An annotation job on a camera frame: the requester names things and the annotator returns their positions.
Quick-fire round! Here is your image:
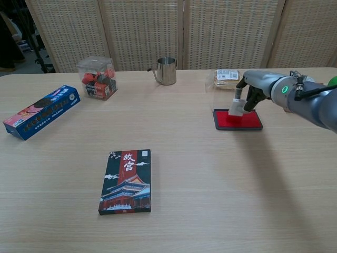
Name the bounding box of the bread in clear wrapper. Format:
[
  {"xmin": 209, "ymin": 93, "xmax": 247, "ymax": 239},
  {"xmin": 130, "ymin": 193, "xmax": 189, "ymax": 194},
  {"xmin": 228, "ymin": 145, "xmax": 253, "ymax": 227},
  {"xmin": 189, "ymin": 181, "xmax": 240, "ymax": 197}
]
[{"xmin": 204, "ymin": 69, "xmax": 244, "ymax": 92}]

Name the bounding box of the steel long-spout pitcher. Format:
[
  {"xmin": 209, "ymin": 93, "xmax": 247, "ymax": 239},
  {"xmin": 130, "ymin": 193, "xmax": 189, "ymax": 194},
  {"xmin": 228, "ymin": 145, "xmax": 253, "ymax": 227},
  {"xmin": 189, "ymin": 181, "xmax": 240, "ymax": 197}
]
[{"xmin": 147, "ymin": 56, "xmax": 177, "ymax": 86}]

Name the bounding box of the red and white stamp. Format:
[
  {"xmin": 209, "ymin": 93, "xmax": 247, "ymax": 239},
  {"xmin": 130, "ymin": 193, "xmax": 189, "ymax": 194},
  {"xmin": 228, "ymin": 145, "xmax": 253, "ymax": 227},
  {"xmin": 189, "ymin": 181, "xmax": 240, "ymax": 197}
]
[{"xmin": 226, "ymin": 98, "xmax": 247, "ymax": 122}]

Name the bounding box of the clear box of snacks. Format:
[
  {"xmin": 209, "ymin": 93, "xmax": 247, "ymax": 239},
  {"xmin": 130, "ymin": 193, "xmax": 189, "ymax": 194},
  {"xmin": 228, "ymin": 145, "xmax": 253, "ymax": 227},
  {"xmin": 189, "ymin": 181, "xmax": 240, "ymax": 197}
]
[{"xmin": 76, "ymin": 55, "xmax": 118, "ymax": 102}]

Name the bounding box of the black tripod stand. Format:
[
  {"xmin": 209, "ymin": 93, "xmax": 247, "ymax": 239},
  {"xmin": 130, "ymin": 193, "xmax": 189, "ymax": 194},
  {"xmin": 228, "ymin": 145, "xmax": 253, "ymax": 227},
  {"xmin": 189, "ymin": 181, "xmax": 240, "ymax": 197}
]
[{"xmin": 15, "ymin": 0, "xmax": 56, "ymax": 74}]

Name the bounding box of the blue cookie box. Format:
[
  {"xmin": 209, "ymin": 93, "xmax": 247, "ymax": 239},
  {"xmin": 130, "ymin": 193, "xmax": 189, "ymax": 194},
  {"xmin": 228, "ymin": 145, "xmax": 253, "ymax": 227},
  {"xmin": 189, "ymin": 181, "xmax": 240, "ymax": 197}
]
[{"xmin": 3, "ymin": 84, "xmax": 81, "ymax": 141}]

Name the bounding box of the dark palace print box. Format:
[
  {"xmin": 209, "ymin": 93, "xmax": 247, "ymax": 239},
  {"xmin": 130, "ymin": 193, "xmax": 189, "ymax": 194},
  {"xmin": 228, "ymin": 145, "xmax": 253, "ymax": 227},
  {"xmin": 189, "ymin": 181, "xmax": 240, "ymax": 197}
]
[{"xmin": 98, "ymin": 149, "xmax": 152, "ymax": 216}]

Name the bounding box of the red ink pad clear lid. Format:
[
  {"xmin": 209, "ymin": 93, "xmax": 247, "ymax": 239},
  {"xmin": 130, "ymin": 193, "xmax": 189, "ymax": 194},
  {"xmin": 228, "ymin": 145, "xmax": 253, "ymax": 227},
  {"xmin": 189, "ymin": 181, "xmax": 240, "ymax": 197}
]
[{"xmin": 212, "ymin": 86, "xmax": 264, "ymax": 131}]

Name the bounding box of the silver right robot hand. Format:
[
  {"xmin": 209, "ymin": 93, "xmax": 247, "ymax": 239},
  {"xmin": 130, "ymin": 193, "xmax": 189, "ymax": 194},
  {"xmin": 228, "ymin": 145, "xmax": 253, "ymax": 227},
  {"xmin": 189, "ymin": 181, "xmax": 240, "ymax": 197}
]
[{"xmin": 235, "ymin": 70, "xmax": 277, "ymax": 113}]

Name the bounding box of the wood rattan folding screen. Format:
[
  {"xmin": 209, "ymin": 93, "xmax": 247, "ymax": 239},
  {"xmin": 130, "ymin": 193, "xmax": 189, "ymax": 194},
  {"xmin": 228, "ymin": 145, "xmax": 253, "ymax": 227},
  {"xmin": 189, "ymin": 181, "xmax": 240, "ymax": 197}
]
[{"xmin": 25, "ymin": 0, "xmax": 337, "ymax": 73}]

